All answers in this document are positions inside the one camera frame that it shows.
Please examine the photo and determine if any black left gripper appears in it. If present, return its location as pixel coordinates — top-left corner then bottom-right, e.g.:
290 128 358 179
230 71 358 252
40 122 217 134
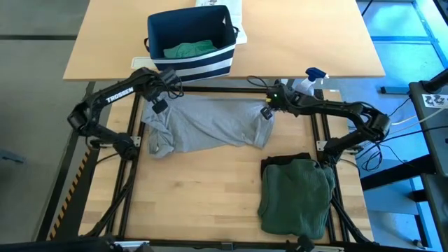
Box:
146 68 185 115

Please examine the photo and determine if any light wooden desk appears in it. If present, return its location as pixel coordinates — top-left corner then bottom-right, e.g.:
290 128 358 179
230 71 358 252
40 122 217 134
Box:
62 0 386 82

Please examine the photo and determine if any black aluminium table frame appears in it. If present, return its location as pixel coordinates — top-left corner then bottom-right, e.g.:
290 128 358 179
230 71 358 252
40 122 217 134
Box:
83 85 375 252

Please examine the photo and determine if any navy white striped fabric bin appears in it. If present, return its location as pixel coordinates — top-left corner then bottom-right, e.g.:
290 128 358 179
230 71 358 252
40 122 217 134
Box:
143 4 240 84

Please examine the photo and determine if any bright green garment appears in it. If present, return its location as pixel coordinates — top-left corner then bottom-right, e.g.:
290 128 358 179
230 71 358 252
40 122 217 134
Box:
163 39 218 60

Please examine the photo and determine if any black T-shirt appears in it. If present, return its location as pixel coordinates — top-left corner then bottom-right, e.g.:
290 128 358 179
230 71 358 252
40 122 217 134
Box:
260 152 312 169

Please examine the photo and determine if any spray bottle with blue head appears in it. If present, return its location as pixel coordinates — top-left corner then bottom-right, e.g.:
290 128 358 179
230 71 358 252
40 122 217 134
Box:
293 66 330 96

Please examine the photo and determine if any black looped camera cable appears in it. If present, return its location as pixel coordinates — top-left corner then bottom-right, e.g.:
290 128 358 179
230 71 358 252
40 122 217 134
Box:
246 75 271 89

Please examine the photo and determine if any yellow black hazard strip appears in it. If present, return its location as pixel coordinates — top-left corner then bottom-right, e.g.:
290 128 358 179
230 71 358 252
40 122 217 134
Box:
48 145 92 241

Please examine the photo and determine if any white printed tag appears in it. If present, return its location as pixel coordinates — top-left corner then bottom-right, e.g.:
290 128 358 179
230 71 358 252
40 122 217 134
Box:
421 93 448 109

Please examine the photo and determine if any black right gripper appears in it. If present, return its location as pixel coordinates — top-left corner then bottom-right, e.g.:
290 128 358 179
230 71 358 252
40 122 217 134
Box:
260 82 298 121

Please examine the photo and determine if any black cart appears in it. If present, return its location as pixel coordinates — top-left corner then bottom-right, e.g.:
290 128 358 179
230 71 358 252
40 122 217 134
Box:
408 68 448 252

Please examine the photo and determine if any grey patterned garment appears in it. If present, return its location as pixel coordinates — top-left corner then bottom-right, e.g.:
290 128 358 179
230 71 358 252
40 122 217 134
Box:
141 94 276 160

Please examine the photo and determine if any dark green garment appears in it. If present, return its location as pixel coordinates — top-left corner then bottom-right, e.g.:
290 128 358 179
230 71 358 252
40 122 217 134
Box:
258 159 336 241

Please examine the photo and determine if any white rectangular desk plate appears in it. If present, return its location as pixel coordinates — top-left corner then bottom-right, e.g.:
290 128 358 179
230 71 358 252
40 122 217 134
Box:
130 56 157 70

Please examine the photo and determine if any black power cable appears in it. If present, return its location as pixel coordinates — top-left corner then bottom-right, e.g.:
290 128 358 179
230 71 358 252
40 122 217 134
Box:
360 127 448 172

